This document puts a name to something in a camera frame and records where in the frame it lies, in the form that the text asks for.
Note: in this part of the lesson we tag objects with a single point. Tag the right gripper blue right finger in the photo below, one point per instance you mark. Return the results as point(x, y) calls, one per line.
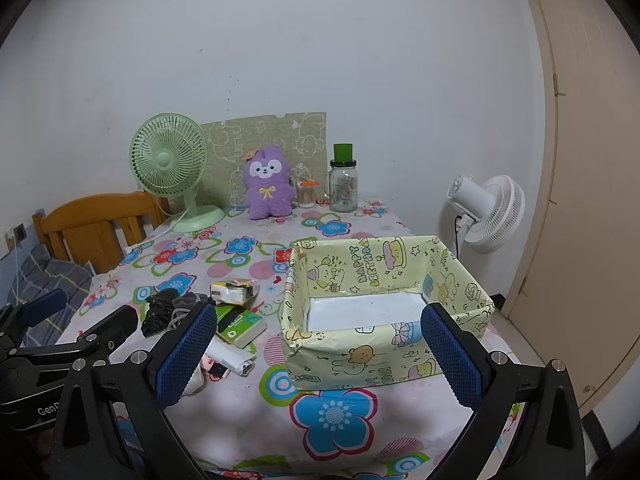
point(458, 354)

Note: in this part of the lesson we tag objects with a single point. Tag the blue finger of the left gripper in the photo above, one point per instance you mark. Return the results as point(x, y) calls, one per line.
point(41, 308)
point(103, 338)

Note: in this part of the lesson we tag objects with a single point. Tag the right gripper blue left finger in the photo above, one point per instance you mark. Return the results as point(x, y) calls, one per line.
point(178, 353)

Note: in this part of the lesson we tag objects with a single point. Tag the clear plastic straw pack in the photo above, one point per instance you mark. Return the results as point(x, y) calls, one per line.
point(219, 360)

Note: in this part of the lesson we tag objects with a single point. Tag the grey plaid cushion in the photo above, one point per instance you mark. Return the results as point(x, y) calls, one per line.
point(40, 273)

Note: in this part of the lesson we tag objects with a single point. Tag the floral tablecloth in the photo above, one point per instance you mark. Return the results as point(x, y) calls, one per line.
point(261, 426)

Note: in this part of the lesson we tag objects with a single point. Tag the wooden chair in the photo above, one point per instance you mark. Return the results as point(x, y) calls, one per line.
point(96, 229)

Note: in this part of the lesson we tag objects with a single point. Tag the yellow white tissue pack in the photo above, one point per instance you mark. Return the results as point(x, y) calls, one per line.
point(238, 292)

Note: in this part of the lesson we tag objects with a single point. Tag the yellow cartoon paper box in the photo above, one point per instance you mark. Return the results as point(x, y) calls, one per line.
point(350, 317)

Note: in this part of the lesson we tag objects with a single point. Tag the beige door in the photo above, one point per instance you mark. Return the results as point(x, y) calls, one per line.
point(576, 294)

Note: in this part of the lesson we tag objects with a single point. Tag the white standing fan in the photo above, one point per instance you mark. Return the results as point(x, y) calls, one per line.
point(490, 213)

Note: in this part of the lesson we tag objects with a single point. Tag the green desk fan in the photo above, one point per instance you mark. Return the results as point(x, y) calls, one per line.
point(168, 156)

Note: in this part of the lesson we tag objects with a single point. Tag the purple plush toy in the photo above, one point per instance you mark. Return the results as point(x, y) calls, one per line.
point(268, 191)

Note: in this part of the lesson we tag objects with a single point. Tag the glass jar green lid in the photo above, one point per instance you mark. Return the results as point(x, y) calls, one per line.
point(343, 179)

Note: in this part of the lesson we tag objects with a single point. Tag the toothpick jar orange lid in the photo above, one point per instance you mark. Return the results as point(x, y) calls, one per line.
point(307, 192)

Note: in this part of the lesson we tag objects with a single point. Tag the beige patterned board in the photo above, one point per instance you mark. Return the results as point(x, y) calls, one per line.
point(301, 137)

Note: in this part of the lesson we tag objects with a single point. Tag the grey drawstring pouch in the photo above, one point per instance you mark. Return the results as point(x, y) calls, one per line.
point(183, 306)

